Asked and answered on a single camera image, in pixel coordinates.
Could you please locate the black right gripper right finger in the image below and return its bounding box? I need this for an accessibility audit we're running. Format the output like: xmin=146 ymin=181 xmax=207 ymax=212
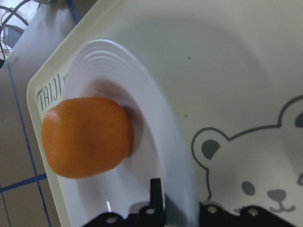
xmin=199 ymin=201 xmax=303 ymax=227

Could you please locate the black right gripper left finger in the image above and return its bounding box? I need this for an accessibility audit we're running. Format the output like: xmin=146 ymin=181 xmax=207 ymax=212
xmin=85 ymin=178 xmax=165 ymax=227

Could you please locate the orange fruit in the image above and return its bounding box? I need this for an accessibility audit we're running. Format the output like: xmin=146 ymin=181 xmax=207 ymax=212
xmin=41 ymin=97 xmax=134 ymax=178

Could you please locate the white round plate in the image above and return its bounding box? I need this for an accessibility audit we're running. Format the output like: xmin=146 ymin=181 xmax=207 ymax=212
xmin=61 ymin=39 xmax=199 ymax=227

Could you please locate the cream bear tray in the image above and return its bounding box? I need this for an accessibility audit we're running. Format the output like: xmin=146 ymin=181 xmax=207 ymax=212
xmin=27 ymin=0 xmax=303 ymax=227

